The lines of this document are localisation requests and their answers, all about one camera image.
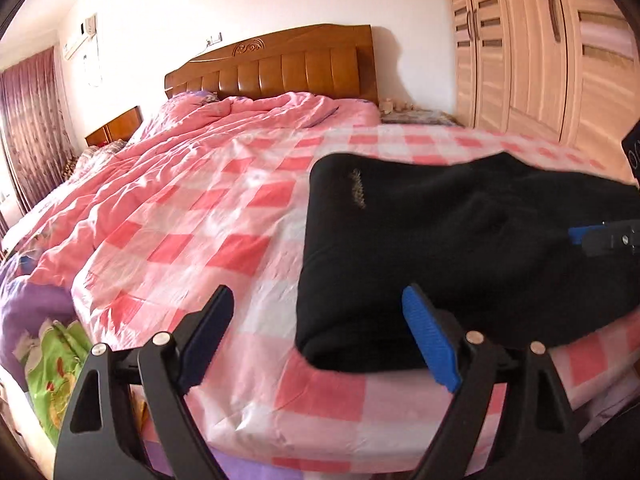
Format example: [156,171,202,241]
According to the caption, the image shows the light wooden wardrobe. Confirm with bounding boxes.
[442,0,640,162]

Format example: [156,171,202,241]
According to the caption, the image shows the bed with pink checked sheet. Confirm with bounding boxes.
[70,120,640,477]

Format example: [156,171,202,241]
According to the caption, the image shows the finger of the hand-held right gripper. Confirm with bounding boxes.
[568,221,640,262]

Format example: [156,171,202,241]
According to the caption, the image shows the white air conditioner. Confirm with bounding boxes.
[62,13,99,59]

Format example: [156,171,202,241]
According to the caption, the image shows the pink quilt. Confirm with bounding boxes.
[0,91,382,311]

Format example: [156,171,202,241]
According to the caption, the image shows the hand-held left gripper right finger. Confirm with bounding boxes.
[401,283,584,480]

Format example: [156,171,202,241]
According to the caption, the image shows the small wooden headboard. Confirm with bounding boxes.
[84,105,144,147]

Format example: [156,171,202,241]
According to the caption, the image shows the nightstand with floral cloth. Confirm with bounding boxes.
[379,102,464,128]

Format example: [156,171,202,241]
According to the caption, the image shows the purple patterned curtain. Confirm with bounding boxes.
[0,46,77,217]

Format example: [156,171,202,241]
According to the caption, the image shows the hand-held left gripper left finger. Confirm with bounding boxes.
[52,284,236,480]

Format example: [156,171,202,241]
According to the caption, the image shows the black pants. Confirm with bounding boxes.
[294,152,640,375]

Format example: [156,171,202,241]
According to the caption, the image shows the green printed bag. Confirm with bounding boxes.
[22,319,102,449]

